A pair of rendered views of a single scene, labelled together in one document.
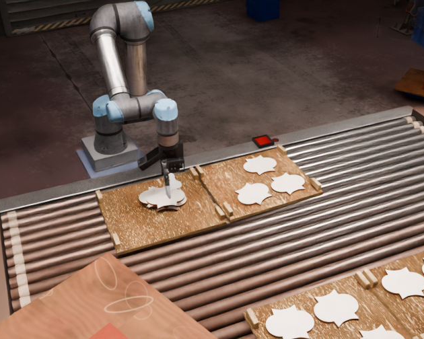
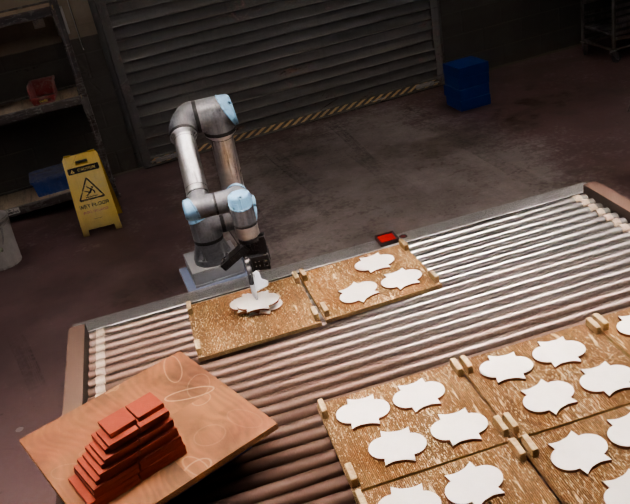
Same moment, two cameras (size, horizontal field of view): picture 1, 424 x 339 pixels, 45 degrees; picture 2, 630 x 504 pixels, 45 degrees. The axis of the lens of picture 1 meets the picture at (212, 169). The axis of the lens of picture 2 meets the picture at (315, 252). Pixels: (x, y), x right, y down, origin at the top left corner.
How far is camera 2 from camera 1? 0.82 m
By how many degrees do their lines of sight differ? 14
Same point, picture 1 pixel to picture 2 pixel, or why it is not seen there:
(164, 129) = (239, 221)
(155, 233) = (241, 337)
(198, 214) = (292, 317)
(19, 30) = (159, 158)
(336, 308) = (419, 395)
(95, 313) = not seen: hidden behind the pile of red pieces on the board
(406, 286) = (507, 370)
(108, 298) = (170, 389)
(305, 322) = (379, 409)
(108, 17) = (186, 114)
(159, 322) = (215, 407)
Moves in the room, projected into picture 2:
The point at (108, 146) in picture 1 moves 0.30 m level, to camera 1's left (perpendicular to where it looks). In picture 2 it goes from (207, 258) to (135, 264)
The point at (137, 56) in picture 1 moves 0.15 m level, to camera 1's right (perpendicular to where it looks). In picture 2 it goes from (225, 153) to (265, 148)
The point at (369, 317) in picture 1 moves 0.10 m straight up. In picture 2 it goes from (454, 402) to (451, 372)
